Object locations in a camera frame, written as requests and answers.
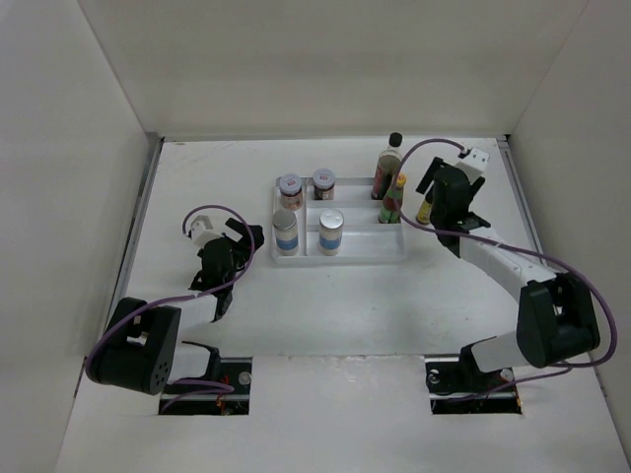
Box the small yellow label bottle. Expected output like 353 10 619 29
416 191 433 226

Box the dark soy sauce bottle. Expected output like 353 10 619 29
371 132 403 200

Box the blue label jar silver lid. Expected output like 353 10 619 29
272 208 299 256

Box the red sauce bottle yellow cap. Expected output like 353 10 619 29
379 172 407 224

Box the orange spice jar white lid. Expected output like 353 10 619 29
279 173 303 211

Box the dark spice jar white lid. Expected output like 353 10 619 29
312 169 336 200

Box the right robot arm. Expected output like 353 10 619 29
417 158 600 390

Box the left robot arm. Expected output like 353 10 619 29
85 216 264 395

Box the white divided organizer tray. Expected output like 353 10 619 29
269 176 406 267

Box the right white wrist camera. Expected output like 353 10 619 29
456 148 490 183

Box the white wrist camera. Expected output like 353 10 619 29
187 215 222 248
456 148 490 183

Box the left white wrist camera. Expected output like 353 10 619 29
187 215 222 248

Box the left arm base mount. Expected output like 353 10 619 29
158 342 253 417

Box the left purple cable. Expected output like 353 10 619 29
84 205 257 414

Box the purple cable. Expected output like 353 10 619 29
84 205 257 414
393 138 620 403

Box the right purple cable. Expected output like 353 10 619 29
393 138 620 403

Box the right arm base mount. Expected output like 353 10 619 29
425 356 522 415

